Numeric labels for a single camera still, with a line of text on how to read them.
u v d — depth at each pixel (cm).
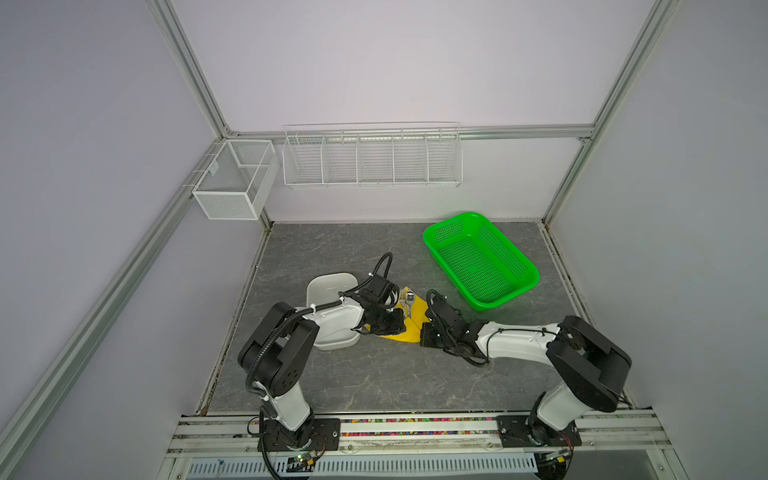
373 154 98
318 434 74
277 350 47
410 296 97
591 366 45
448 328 69
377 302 74
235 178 100
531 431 65
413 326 91
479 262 109
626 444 74
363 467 158
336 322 58
